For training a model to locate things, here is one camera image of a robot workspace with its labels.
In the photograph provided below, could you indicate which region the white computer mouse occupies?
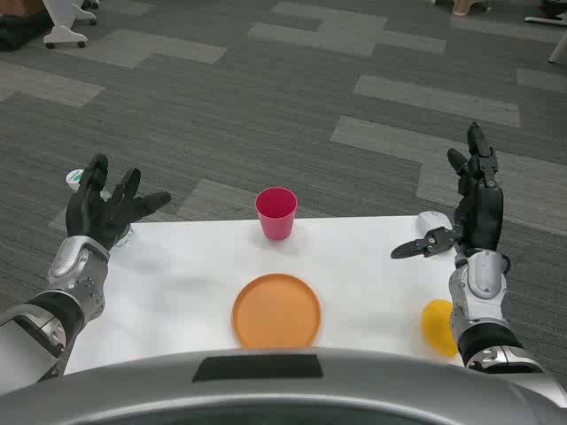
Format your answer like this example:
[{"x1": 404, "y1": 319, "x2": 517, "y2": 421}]
[{"x1": 416, "y1": 211, "x2": 454, "y2": 240}]

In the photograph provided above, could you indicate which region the white table leg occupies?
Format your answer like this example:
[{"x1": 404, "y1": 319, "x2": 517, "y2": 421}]
[{"x1": 548, "y1": 30, "x2": 567, "y2": 64}]

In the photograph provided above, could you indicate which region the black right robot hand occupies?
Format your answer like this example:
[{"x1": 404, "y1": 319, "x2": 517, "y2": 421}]
[{"x1": 390, "y1": 121, "x2": 505, "y2": 260}]

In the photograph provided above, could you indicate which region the white rolling stand base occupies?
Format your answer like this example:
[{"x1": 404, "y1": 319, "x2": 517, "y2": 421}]
[{"x1": 43, "y1": 0, "x2": 97, "y2": 50}]

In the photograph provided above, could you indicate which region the pink plastic cup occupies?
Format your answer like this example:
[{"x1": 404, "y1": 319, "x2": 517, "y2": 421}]
[{"x1": 255, "y1": 186, "x2": 299, "y2": 242}]

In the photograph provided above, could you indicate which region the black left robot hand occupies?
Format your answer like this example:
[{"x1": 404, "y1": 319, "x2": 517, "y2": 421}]
[{"x1": 66, "y1": 153, "x2": 173, "y2": 251}]

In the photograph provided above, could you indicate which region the silver robot chest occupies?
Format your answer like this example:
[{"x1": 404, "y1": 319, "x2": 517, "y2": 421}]
[{"x1": 0, "y1": 347, "x2": 567, "y2": 425}]

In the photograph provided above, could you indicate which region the clear plastic water bottle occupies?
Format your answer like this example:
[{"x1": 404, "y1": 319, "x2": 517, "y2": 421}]
[{"x1": 65, "y1": 167, "x2": 134, "y2": 249}]

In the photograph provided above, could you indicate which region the yellow lemon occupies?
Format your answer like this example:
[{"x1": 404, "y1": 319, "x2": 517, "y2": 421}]
[{"x1": 421, "y1": 299, "x2": 460, "y2": 359}]

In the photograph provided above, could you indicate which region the orange plastic plate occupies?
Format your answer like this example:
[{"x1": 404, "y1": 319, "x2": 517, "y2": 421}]
[{"x1": 231, "y1": 273, "x2": 323, "y2": 351}]

